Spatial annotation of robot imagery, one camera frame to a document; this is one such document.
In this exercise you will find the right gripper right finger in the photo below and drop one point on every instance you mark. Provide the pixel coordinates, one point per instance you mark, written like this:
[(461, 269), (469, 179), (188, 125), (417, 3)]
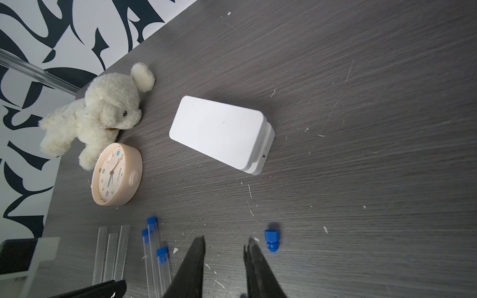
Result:
[(261, 282)]

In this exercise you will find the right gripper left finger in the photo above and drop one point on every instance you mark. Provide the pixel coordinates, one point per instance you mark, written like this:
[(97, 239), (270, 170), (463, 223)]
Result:
[(188, 281)]

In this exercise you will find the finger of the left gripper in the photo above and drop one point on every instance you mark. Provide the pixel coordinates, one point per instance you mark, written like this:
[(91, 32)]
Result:
[(110, 289)]

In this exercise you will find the blue stopper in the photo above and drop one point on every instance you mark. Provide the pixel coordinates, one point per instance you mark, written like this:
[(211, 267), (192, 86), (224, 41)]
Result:
[(272, 239)]

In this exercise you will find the pink round alarm clock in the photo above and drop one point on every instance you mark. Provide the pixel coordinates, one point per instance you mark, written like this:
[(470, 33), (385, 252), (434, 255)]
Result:
[(117, 175)]

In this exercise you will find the white rectangular box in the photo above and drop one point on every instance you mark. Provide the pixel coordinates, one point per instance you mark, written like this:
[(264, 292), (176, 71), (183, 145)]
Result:
[(236, 136)]

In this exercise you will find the cream plush dog toy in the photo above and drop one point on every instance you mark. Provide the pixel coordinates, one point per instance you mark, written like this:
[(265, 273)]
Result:
[(110, 104)]

